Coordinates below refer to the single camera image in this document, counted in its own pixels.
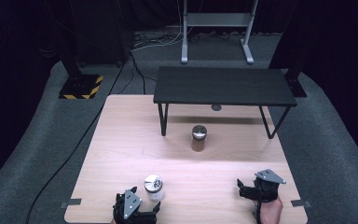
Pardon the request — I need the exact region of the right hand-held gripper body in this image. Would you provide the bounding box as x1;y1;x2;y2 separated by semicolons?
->
244;168;287;203

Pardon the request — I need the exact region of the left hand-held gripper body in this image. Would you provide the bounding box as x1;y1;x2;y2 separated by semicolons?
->
112;188;157;224

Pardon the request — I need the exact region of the person's right hand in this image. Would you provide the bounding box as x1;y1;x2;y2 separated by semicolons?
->
254;197;284;224

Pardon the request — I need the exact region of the brown jar with silver lid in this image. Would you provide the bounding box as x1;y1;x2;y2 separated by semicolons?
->
190;124;209;153

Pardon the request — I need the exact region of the black shelf riser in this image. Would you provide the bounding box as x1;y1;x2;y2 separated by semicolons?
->
153;65;298;140

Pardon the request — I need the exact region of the black stand with striped base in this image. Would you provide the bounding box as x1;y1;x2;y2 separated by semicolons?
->
45;0;104;101

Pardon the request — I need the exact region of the black wheeled cart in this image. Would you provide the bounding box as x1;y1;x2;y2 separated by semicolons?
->
71;0;131;69

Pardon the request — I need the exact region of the grey metal stand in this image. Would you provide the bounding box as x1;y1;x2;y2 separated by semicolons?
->
180;0;260;65

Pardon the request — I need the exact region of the grey table bracket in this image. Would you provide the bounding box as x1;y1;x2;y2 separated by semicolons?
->
60;198;83;209
290;199;312;209

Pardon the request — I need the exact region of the long black cable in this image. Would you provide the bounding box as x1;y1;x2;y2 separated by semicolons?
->
25;60;129;224

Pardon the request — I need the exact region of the short black cable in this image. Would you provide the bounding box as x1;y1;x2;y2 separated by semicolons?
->
128;50;158;95

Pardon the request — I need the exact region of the bundle of floor cables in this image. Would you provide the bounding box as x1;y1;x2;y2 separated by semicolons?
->
130;29;234;52

